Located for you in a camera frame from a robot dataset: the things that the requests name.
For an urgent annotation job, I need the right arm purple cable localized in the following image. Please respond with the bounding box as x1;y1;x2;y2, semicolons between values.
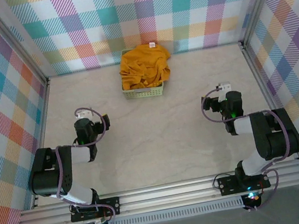
198;77;299;218

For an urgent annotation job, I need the aluminium side rail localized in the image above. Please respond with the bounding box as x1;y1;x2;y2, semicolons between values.
240;35;299;167
9;77;71;210

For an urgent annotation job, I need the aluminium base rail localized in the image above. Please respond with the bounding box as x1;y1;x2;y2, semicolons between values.
14;163;299;224

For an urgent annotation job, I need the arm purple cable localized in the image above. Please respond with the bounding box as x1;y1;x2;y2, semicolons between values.
42;103;128;224
198;77;299;218

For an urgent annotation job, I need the yellow t-shirt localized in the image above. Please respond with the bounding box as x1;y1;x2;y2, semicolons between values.
115;39;176;93

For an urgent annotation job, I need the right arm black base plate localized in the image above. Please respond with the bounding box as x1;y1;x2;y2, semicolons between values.
216;169;272;196

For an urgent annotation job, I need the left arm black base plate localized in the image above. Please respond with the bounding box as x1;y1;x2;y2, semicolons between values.
69;196;122;223

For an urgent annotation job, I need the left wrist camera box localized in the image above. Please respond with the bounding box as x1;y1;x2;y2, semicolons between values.
76;110;93;120

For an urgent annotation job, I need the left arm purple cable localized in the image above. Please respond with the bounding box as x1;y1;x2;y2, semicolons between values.
42;103;128;224

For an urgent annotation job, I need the light green plastic basket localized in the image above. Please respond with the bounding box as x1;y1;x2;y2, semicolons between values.
115;44;167;102

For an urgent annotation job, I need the grey slotted cable duct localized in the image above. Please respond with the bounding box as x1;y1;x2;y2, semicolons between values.
94;199;245;224

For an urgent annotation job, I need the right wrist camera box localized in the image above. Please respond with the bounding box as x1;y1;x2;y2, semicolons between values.
216;81;232;92

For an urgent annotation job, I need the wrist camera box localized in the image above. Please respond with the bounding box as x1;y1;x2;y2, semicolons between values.
76;110;93;120
216;81;232;92

